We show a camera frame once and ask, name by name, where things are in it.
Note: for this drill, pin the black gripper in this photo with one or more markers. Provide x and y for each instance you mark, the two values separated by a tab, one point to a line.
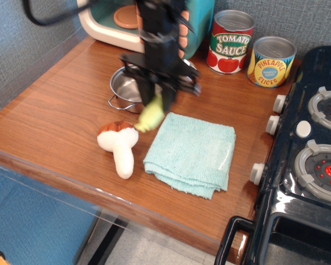
160	63

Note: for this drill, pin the yellow handled metal spoon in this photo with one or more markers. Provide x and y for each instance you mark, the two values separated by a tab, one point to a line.
152	115

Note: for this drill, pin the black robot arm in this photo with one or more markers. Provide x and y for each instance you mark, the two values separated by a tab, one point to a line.
161	20

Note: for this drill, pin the small steel pot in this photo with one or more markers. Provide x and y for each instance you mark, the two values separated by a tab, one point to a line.
126	94

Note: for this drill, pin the plush mushroom toy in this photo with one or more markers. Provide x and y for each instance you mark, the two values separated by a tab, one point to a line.
119	137

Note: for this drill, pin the light blue folded cloth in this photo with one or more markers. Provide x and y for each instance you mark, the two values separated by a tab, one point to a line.
192	155

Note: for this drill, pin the toy microwave oven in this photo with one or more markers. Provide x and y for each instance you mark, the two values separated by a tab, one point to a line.
114	22

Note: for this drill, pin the tomato sauce can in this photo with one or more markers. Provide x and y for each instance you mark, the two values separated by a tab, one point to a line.
231	36

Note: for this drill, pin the pineapple slices can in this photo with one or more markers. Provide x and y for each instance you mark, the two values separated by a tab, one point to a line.
271	60

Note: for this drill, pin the white stove knob middle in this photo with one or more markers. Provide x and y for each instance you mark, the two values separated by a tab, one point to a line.
272	124

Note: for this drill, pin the white stove knob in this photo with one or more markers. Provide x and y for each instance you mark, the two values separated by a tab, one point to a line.
272	124
279	103
256	173

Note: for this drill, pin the white stove knob upper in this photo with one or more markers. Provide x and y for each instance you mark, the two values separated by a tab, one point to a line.
279	103

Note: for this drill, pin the white stove knob lower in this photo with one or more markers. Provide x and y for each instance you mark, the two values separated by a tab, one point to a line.
256	173

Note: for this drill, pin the dark toy stove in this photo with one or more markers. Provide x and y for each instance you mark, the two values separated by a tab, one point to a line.
292	223

